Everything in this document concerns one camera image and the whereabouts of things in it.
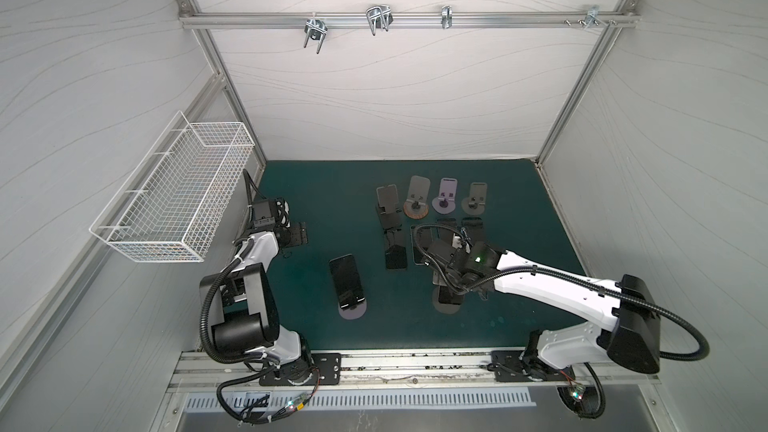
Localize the phone from grey stand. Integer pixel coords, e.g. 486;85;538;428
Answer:
461;216;487;244

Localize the dark phone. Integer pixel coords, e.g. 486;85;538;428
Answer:
385;229;408;270

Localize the wooden round base phone stand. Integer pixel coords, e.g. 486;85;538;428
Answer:
403;175;431;220

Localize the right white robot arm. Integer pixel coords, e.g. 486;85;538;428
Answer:
424;242;661;381

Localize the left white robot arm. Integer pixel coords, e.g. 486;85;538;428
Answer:
198;231;313;385

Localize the lilac phone stand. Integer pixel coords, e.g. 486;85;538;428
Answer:
432;177;458;215

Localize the grey phone stand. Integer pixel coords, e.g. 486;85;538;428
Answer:
461;182;488;216

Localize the metal clamp hook one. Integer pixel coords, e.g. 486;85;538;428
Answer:
303;18;328;54

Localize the metal clamp hook two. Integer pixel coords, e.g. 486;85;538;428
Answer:
365;5;393;36

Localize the aluminium top crossbar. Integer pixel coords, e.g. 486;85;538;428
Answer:
179;9;641;30

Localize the metal clamp hook three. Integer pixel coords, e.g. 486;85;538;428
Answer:
441;5;453;30

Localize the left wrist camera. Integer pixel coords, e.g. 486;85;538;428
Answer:
249;198;290;231

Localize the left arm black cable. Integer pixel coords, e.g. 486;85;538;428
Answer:
199;169;319;426

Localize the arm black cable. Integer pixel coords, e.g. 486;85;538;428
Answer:
412;223;711;420
199;169;319;426

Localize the white wire basket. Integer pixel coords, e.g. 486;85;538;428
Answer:
89;111;254;263

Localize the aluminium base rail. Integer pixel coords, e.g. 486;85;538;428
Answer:
167;344;661;394

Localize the white slotted cable duct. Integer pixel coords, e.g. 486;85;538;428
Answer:
183;387;537;414

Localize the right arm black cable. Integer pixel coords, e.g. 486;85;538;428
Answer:
412;223;711;420

